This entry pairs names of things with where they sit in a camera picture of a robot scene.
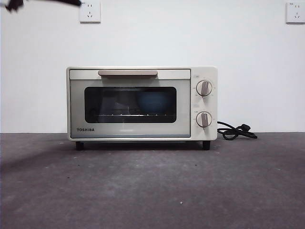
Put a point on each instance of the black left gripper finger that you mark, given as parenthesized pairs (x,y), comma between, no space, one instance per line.
(71,2)

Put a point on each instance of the blue ribbed bowl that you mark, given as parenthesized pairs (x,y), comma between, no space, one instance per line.
(152,102)

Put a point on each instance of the round oven knob, temperature dial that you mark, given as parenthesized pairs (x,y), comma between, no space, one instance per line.
(204,88)

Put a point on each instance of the round oven knob, timer dial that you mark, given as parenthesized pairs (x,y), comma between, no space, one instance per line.
(204,119)

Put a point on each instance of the cream Toshiba toaster oven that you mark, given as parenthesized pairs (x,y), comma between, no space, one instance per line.
(205,133)

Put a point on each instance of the white wall socket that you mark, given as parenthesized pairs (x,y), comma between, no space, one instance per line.
(90,14)
(295,13)

